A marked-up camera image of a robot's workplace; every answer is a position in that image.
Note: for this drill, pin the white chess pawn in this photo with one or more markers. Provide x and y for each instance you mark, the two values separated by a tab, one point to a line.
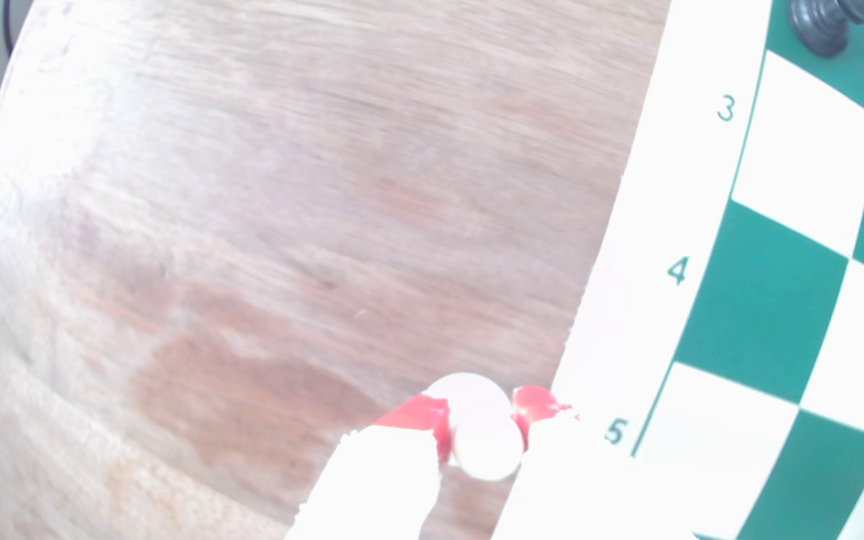
481	420

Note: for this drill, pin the green and white chess mat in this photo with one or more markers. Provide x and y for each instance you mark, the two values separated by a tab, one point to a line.
762	315

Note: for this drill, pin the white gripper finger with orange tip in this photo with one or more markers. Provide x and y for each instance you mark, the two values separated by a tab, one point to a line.
379	480
582	487

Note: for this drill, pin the black chess pawn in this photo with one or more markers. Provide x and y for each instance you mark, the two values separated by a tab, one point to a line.
822	22

